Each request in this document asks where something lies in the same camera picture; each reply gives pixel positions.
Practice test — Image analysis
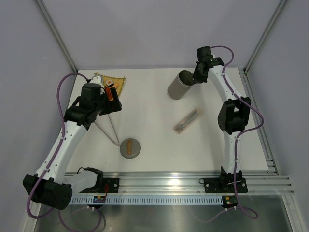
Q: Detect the clear cutlery case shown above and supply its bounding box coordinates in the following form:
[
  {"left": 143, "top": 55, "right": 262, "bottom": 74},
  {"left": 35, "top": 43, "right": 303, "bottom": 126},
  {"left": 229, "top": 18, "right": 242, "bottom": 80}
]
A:
[{"left": 173, "top": 108, "right": 203, "bottom": 134}]

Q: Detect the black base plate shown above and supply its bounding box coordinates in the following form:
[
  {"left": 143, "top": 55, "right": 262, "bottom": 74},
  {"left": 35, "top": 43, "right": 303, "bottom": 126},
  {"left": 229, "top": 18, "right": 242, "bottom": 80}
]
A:
[
  {"left": 81, "top": 177, "right": 120, "bottom": 193},
  {"left": 198, "top": 177, "right": 248, "bottom": 193}
]

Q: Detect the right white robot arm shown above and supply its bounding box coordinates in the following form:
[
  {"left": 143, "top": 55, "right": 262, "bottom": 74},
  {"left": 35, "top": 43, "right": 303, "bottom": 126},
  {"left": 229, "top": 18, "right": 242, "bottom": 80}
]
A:
[{"left": 193, "top": 46, "right": 251, "bottom": 193}]

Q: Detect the grey cylindrical lunch container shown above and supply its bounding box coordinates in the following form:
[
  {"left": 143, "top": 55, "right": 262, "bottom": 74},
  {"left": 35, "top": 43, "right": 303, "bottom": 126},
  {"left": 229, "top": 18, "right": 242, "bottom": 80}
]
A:
[{"left": 167, "top": 70, "right": 195, "bottom": 100}]

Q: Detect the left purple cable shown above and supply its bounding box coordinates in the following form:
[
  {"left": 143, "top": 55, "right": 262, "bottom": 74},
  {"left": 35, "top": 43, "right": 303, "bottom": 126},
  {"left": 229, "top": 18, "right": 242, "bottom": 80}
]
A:
[{"left": 26, "top": 72, "right": 107, "bottom": 230}]

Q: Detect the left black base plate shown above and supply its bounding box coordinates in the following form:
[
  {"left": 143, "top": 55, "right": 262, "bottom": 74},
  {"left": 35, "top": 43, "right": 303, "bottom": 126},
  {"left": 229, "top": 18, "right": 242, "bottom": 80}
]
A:
[{"left": 81, "top": 177, "right": 120, "bottom": 193}]

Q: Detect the aluminium front rail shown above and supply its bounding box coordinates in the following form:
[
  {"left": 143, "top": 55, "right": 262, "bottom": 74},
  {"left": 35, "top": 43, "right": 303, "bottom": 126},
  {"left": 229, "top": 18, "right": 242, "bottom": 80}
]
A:
[{"left": 32, "top": 171, "right": 295, "bottom": 196}]

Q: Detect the white slotted cable duct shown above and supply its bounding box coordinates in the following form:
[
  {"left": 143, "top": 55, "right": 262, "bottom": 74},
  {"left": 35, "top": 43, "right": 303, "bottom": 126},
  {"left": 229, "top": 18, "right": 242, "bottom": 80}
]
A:
[{"left": 70, "top": 195, "right": 223, "bottom": 205}]

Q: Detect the grey round lid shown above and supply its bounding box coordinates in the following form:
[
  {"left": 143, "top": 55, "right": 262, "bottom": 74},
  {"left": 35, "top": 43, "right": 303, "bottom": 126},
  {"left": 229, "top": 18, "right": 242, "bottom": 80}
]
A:
[{"left": 119, "top": 138, "right": 141, "bottom": 159}]

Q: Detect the bamboo mat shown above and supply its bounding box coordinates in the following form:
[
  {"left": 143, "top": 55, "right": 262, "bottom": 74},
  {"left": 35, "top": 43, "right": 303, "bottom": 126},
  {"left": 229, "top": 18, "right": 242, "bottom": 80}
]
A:
[{"left": 93, "top": 72, "right": 126, "bottom": 96}]

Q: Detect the brown lid handle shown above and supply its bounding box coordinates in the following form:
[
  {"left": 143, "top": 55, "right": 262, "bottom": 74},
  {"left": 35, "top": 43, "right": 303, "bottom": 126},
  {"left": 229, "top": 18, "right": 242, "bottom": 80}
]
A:
[{"left": 127, "top": 139, "right": 132, "bottom": 155}]

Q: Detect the sushi roll piece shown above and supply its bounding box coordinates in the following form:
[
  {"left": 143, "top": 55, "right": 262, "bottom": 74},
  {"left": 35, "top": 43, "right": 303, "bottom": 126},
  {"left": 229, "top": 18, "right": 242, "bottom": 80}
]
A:
[{"left": 106, "top": 80, "right": 114, "bottom": 87}]

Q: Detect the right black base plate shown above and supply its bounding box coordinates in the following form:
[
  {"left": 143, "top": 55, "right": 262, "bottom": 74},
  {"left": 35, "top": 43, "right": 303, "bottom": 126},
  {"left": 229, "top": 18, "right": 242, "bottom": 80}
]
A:
[{"left": 198, "top": 177, "right": 248, "bottom": 193}]

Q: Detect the white round bun toy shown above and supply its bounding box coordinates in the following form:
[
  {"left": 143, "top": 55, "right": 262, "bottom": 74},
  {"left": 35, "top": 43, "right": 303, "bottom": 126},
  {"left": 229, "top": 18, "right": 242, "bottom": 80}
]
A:
[{"left": 90, "top": 75, "right": 104, "bottom": 86}]

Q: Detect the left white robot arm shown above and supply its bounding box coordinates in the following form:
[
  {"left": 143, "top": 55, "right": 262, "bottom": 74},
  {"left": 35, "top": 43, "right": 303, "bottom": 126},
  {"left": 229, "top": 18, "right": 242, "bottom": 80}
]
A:
[{"left": 23, "top": 80, "right": 122, "bottom": 210}]

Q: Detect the metal spoon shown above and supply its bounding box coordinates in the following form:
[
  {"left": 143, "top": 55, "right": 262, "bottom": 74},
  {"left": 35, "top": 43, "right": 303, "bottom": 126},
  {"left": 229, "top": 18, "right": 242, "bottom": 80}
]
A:
[{"left": 176, "top": 110, "right": 198, "bottom": 130}]

